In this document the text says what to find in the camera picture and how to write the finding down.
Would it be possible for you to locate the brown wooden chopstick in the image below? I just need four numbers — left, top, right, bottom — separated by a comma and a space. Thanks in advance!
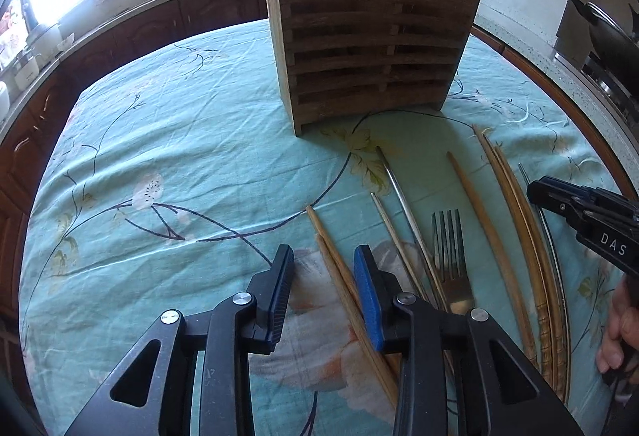
446, 151, 538, 367

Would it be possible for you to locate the thin pale chopstick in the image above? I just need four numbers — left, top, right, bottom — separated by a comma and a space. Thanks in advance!
370, 193, 429, 301

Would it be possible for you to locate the silver metal fork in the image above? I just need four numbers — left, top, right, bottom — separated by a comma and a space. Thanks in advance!
432, 209, 476, 315

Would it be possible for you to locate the person's right hand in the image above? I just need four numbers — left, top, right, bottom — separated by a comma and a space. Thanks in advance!
596, 276, 638, 375

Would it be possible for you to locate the steel gas stove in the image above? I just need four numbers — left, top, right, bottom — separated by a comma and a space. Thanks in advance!
554, 52, 638, 136

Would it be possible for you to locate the black frying pan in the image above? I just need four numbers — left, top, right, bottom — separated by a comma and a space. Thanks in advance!
569, 0, 638, 98

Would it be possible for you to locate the teal floral tablecloth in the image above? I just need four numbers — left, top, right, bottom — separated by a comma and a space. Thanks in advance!
20, 22, 615, 435

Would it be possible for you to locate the wooden utensil holder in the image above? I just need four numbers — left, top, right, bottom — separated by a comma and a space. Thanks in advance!
266, 0, 480, 135

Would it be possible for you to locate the white cooking pot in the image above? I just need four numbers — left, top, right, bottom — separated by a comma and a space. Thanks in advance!
27, 24, 63, 64

